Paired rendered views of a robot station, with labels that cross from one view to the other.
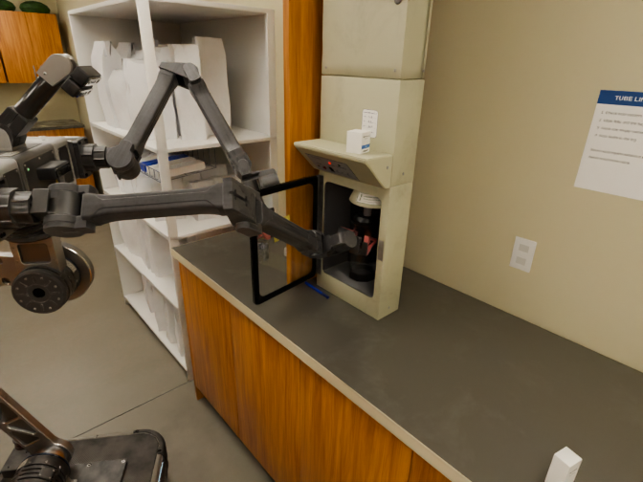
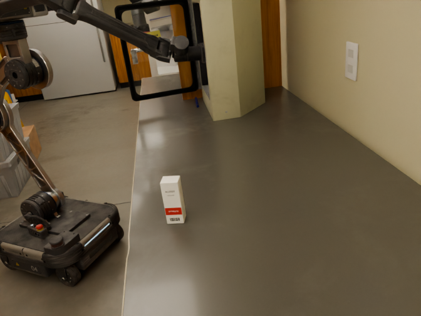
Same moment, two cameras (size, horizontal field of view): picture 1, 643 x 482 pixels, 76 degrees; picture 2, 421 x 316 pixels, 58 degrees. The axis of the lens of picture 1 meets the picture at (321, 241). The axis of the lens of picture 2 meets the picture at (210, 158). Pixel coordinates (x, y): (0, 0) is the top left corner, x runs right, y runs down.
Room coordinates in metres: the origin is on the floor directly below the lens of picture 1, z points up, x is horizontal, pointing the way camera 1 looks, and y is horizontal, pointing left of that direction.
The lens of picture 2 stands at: (0.03, -1.03, 1.43)
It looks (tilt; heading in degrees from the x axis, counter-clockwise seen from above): 24 degrees down; 37
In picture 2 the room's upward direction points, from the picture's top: 7 degrees counter-clockwise
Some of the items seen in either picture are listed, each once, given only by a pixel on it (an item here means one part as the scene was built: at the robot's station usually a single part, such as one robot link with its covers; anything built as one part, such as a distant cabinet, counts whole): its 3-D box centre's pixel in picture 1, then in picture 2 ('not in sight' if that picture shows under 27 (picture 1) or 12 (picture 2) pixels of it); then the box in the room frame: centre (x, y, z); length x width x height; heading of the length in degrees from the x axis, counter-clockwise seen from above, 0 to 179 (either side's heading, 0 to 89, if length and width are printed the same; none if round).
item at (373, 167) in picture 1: (340, 164); not in sight; (1.26, -0.05, 1.46); 0.32 x 0.11 x 0.10; 42
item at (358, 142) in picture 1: (358, 142); not in sight; (1.21, -0.10, 1.54); 0.05 x 0.05 x 0.06; 56
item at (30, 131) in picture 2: not in sight; (19, 146); (1.82, 2.70, 0.14); 0.41 x 0.32 x 0.28; 48
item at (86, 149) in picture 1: (94, 157); not in sight; (1.31, 0.74, 1.45); 0.09 x 0.08 x 0.12; 10
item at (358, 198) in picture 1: (375, 192); not in sight; (1.35, -0.18, 1.34); 0.18 x 0.18 x 0.05
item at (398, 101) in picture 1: (375, 195); (228, 10); (1.38, -0.19, 1.33); 0.32 x 0.25 x 0.77; 42
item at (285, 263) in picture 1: (285, 239); (158, 51); (1.29, 0.12, 1.19); 0.30 x 0.01 x 0.40; 139
